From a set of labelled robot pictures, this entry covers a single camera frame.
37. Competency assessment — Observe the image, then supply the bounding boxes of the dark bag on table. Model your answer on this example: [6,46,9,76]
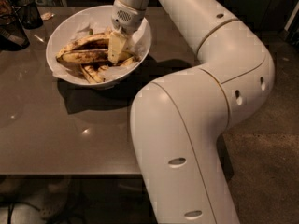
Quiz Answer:
[0,0,30,51]

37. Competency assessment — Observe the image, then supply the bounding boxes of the black mesh pen cup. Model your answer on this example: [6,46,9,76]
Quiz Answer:
[16,0,43,30]

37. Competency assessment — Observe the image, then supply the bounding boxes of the white paper liner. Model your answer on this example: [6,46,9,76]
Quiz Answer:
[46,19,151,89]

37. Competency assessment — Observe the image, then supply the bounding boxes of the small banana piece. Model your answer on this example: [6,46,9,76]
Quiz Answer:
[81,64,105,84]

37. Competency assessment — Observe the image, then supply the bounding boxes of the small white stick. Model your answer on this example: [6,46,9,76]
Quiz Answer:
[34,34,46,44]

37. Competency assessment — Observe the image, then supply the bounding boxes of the white bowl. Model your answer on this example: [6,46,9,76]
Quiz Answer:
[46,6,152,89]

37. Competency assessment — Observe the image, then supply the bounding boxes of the spotted banana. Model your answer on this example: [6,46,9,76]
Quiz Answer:
[56,49,137,64]
[56,32,110,58]

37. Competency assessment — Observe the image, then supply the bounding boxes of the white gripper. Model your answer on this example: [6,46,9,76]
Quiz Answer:
[108,0,145,63]

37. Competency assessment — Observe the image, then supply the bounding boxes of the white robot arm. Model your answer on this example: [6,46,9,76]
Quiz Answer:
[112,0,275,224]

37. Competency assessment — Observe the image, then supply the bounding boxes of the small wrapped candy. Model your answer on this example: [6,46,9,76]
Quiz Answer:
[41,12,55,21]

